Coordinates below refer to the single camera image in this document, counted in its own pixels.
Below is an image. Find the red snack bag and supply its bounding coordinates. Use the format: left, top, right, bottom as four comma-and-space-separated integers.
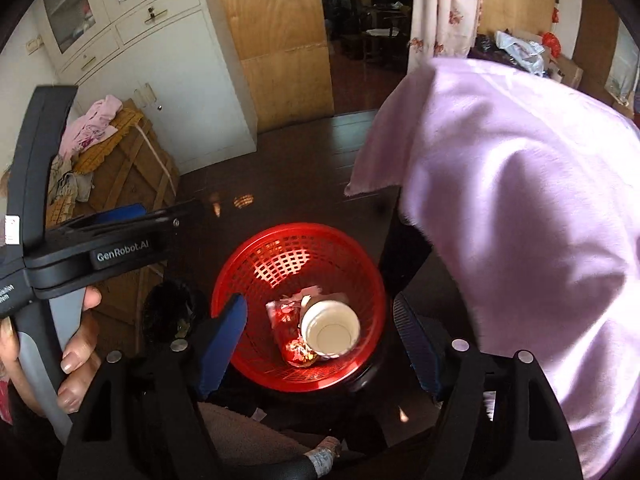
266, 286, 322, 368

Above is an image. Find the white paper cup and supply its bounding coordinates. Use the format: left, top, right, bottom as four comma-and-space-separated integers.
299, 294, 361, 359

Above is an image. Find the red plastic trash basket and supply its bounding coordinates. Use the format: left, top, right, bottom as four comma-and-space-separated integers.
210, 223, 388, 393

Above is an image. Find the person's left hand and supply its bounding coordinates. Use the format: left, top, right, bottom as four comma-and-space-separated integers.
1, 286, 102, 417

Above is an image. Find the wooden crate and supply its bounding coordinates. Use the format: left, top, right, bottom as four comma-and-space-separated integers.
44, 98, 181, 271

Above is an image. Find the pink cloth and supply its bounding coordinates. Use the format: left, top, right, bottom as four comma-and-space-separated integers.
58, 94, 122, 160

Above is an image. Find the white cupboard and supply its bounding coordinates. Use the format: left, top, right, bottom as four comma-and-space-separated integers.
35, 0, 257, 174

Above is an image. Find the white plastic bag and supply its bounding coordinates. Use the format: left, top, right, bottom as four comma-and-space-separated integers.
495, 30, 546, 77

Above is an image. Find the floral white curtain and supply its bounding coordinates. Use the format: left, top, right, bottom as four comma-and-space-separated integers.
408, 0, 483, 72

